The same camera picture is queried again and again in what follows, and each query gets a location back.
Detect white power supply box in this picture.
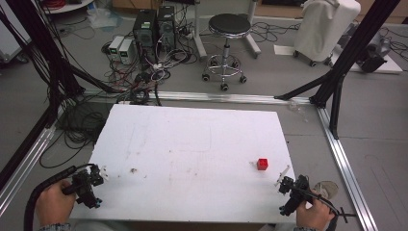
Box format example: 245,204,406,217
108,35,125,61
117,38,135,65

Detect white table leg frame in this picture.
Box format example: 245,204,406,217
191,0,263,62

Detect black coiled floor cables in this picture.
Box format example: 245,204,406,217
38,101,112,169

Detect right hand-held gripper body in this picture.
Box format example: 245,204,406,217
278,174,314,217

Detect black machine on white board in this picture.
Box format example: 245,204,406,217
331,30,404,75

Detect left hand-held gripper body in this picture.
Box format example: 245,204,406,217
62,164,105,210

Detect person's right hand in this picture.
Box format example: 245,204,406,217
294,192,337,231

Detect person's grey shoe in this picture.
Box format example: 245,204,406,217
312,180,340,200

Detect tangle of floor cables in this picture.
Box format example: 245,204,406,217
101,30,197,107

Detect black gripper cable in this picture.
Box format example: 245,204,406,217
290,185,358,231
23,163,98,231

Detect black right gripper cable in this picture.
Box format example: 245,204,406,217
290,185,358,231

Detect black computer tower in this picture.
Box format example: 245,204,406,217
132,9,159,64
156,5,177,54

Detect black frame post with braces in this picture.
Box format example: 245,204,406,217
274,0,402,140

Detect black round stool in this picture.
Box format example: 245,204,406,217
201,13,253,92

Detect white covered cart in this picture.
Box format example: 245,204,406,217
293,0,362,67

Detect aluminium floor rail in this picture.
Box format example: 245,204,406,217
315,105,380,231
81,89,313,106
0,124,58,217

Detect black cables behind stool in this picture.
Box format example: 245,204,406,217
249,20,302,44

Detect person's left hand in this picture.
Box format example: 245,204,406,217
35,179,78,227

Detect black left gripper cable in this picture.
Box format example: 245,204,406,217
23,163,98,231

